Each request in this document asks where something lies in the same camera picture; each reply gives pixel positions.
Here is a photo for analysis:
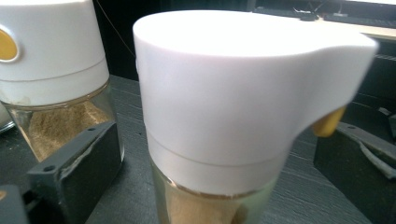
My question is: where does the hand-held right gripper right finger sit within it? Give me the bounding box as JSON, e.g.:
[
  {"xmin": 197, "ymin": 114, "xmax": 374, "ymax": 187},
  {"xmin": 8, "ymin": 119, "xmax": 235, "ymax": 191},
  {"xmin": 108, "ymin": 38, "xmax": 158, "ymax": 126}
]
[{"xmin": 313, "ymin": 121, "xmax": 396, "ymax": 224}]

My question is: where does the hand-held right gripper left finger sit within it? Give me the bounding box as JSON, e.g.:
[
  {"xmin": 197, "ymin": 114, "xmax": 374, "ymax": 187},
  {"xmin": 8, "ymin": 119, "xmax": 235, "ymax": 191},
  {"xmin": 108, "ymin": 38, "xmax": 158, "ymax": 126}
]
[{"xmin": 26, "ymin": 120, "xmax": 123, "ymax": 224}]

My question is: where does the white-lid jar of beige powder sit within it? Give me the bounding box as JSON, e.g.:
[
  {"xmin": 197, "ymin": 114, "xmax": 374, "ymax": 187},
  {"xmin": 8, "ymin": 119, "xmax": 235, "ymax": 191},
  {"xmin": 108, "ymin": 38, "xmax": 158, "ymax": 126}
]
[{"xmin": 0, "ymin": 0, "xmax": 125, "ymax": 162}]

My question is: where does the white-lid jar of brown powder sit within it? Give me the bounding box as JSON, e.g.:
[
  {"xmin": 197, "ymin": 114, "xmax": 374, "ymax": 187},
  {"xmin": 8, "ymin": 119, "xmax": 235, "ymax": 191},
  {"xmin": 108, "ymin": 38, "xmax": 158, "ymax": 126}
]
[{"xmin": 133, "ymin": 9, "xmax": 379, "ymax": 224}]

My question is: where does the thin dark wire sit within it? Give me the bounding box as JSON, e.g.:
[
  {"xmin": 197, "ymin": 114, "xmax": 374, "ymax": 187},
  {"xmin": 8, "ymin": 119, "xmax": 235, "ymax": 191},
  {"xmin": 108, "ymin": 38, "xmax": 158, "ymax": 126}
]
[{"xmin": 93, "ymin": 0, "xmax": 137, "ymax": 59}]

